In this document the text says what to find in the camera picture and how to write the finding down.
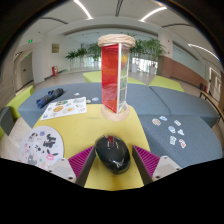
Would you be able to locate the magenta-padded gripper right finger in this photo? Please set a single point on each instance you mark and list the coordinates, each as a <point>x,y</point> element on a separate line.
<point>166,166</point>

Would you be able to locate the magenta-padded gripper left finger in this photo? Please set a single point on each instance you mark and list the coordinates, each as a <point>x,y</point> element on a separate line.
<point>60,168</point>

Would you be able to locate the black computer mouse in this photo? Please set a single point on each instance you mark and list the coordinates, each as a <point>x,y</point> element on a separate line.
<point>113,156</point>

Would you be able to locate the round white printed mouse pad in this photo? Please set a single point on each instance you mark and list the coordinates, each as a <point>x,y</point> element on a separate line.
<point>40,143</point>

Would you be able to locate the group of loose stickers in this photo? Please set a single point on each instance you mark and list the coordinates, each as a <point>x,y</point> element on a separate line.
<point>172,129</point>
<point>95,99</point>

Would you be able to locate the grey upholstered bench seat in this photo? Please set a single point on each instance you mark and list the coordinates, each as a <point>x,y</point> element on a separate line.
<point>200,146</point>
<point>186,103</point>
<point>143,98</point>

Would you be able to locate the white sticker sheet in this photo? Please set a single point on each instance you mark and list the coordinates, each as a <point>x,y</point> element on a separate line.
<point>65,108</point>

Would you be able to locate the small grey upholstered ottoman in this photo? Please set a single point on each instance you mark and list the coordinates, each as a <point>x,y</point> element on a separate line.
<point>6,120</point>

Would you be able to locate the lime green upholstered seat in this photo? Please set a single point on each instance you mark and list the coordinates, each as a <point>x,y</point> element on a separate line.
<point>165,83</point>
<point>21,100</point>
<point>91,77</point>

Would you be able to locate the wooden bench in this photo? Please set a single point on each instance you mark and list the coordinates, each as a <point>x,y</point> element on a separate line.
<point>211,99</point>

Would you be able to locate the red fire extinguisher box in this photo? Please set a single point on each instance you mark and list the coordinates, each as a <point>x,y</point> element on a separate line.
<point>54,70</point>

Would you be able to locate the row of potted green plants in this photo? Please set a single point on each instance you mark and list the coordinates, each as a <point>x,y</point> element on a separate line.
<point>153,48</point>

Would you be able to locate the green exit sign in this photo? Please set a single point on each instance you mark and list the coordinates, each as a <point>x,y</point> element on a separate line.
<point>30,41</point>

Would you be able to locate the linear ceiling lights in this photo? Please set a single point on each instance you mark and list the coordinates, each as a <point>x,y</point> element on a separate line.
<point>83,8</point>

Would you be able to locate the brass wall plaque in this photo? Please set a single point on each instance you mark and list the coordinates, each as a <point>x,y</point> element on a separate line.
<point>55,48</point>

